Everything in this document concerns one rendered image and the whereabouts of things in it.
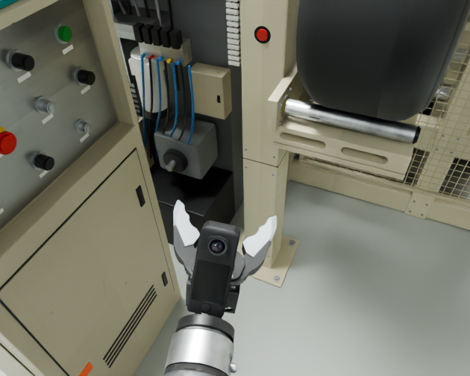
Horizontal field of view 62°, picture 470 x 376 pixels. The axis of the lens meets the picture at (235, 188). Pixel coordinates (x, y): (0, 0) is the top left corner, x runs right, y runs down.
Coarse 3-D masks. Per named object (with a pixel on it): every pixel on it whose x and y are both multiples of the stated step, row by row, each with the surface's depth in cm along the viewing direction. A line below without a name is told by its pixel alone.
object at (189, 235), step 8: (176, 208) 58; (184, 208) 58; (176, 216) 56; (184, 216) 57; (176, 224) 56; (184, 224) 56; (184, 232) 55; (192, 232) 55; (184, 240) 54; (192, 240) 54
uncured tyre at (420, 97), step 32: (320, 0) 71; (352, 0) 69; (384, 0) 67; (416, 0) 65; (448, 0) 64; (320, 32) 74; (352, 32) 72; (384, 32) 69; (416, 32) 67; (448, 32) 67; (320, 64) 79; (352, 64) 76; (384, 64) 73; (416, 64) 71; (448, 64) 75; (320, 96) 89; (352, 96) 84; (384, 96) 80; (416, 96) 78
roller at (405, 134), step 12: (288, 108) 104; (300, 108) 103; (312, 108) 102; (324, 108) 102; (312, 120) 104; (324, 120) 102; (336, 120) 100; (348, 120) 99; (360, 120) 98; (372, 120) 98; (384, 120) 97; (372, 132) 98; (384, 132) 97; (396, 132) 96; (408, 132) 95
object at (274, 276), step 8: (240, 240) 186; (288, 240) 185; (296, 240) 185; (240, 248) 182; (288, 248) 181; (296, 248) 182; (280, 256) 179; (288, 256) 179; (280, 264) 176; (288, 264) 176; (256, 272) 173; (264, 272) 173; (272, 272) 173; (280, 272) 173; (264, 280) 170; (272, 280) 170; (280, 280) 170
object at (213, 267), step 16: (208, 224) 45; (224, 224) 46; (208, 240) 44; (224, 240) 44; (208, 256) 45; (224, 256) 45; (208, 272) 46; (224, 272) 46; (192, 288) 46; (208, 288) 46; (224, 288) 46; (192, 304) 47; (208, 304) 47; (224, 304) 47
